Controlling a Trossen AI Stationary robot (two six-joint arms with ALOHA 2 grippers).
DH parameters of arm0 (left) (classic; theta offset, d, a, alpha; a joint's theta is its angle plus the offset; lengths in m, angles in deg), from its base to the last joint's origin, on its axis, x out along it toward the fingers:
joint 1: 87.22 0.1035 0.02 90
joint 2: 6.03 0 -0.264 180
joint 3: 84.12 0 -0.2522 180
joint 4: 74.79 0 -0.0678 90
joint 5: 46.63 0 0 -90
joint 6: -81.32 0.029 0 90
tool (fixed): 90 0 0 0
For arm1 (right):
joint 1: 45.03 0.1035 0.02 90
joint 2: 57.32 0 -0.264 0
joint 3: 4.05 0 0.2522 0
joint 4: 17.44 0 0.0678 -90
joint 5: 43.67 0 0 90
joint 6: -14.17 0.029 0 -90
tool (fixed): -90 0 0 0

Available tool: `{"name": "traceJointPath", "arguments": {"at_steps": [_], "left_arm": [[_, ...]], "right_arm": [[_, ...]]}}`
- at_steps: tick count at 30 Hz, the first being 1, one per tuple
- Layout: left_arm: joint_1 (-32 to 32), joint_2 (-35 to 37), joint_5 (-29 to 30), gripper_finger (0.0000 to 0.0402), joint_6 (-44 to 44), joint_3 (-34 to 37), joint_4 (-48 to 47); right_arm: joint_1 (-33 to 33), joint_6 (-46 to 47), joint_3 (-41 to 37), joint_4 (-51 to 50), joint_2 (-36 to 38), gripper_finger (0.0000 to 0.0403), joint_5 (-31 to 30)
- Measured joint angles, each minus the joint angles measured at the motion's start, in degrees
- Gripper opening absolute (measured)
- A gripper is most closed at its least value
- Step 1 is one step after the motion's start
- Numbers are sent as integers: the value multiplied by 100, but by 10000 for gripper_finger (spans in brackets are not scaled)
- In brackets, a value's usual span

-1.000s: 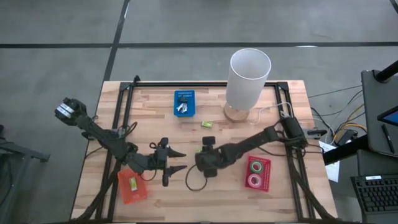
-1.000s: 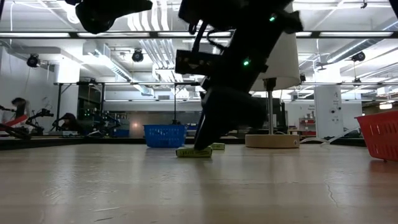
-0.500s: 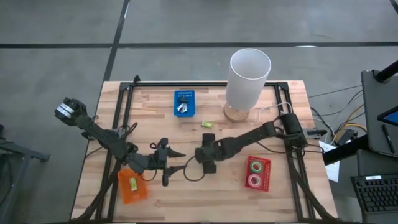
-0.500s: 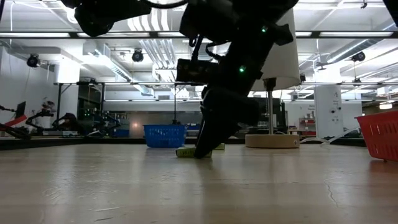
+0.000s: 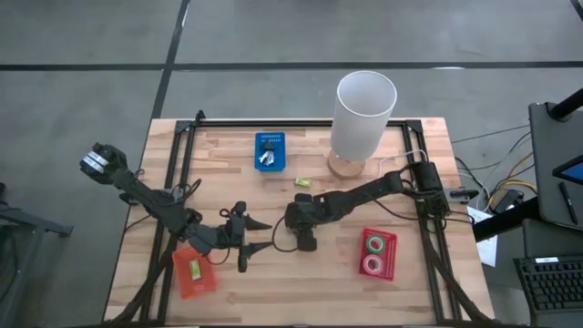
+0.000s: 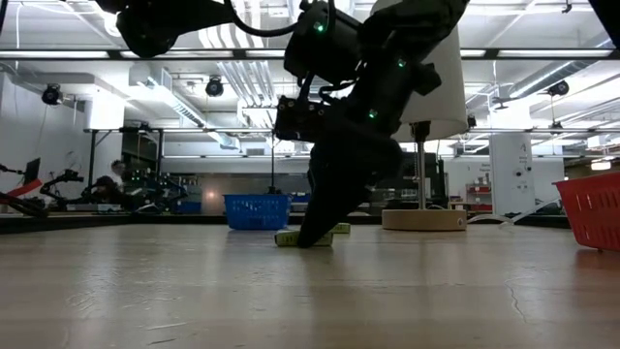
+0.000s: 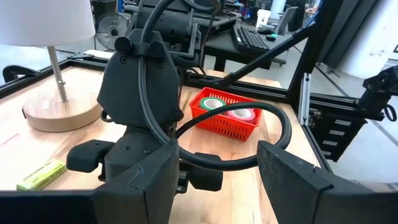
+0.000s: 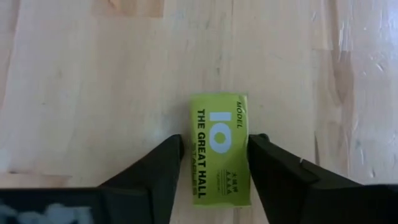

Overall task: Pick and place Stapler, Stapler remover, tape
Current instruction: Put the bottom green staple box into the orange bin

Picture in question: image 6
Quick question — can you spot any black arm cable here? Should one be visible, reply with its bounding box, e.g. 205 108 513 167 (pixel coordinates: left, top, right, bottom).
222 0 338 39

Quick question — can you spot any white pillar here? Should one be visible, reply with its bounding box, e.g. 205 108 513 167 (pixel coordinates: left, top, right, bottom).
488 133 537 217

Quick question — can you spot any person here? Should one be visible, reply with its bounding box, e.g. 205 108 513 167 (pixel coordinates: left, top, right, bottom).
90 174 123 206

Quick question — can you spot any black metal gantry frame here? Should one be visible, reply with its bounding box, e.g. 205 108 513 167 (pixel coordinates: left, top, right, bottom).
84 126 345 196

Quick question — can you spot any red storage shelf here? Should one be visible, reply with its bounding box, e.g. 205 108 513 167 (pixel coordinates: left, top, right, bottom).
466 182 494 213

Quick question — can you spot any red plastic basket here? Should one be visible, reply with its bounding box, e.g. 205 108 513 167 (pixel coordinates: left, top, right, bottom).
553 172 620 253

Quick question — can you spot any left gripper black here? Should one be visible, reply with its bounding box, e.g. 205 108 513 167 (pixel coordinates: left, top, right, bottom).
296 118 404 249

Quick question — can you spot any white shade wooden base lamp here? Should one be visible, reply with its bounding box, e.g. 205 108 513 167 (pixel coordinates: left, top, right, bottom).
370 0 470 233

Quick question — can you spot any blue plastic basket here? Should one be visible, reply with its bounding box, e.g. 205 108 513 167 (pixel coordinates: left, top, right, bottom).
223 194 293 231

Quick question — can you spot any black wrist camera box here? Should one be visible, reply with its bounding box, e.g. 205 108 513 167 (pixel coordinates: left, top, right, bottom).
273 94 340 143

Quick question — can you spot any black ceiling spotlight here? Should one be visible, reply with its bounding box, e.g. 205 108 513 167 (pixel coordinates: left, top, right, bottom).
41 82 64 107
548 79 572 98
204 76 226 98

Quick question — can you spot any white lamp cable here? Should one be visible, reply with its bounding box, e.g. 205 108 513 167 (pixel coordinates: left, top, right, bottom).
467 193 566 225

